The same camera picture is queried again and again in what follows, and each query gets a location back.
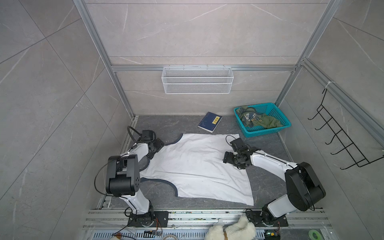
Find white tank top navy trim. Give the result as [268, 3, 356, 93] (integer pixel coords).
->
[141, 134, 254, 206]

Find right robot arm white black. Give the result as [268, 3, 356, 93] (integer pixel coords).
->
[223, 138, 326, 227]

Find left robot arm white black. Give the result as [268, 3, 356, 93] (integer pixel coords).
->
[94, 126, 165, 228]

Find green tank top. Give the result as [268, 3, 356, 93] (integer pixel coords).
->
[235, 106, 283, 129]

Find teal plastic basket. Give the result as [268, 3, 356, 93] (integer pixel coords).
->
[234, 103, 291, 138]

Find navy blue book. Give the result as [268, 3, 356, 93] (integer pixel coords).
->
[198, 112, 223, 133]

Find white fluffy plush toy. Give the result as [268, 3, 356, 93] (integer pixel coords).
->
[205, 215, 257, 240]

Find green tape roll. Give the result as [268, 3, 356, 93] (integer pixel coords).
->
[308, 229, 323, 240]

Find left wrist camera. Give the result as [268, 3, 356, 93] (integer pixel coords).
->
[140, 130, 157, 144]

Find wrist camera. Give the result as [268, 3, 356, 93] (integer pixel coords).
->
[140, 130, 157, 144]
[230, 138, 249, 154]

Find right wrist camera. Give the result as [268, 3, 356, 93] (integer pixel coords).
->
[230, 138, 249, 154]

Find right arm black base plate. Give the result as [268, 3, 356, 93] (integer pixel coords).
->
[245, 209, 289, 227]

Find white wire mesh shelf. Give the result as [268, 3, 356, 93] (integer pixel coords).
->
[162, 67, 234, 95]

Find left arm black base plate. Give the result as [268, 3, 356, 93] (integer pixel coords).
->
[128, 211, 169, 228]

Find aluminium mounting rail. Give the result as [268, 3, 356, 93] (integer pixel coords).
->
[80, 209, 338, 240]

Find black wire hook rack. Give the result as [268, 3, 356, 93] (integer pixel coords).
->
[308, 89, 384, 171]

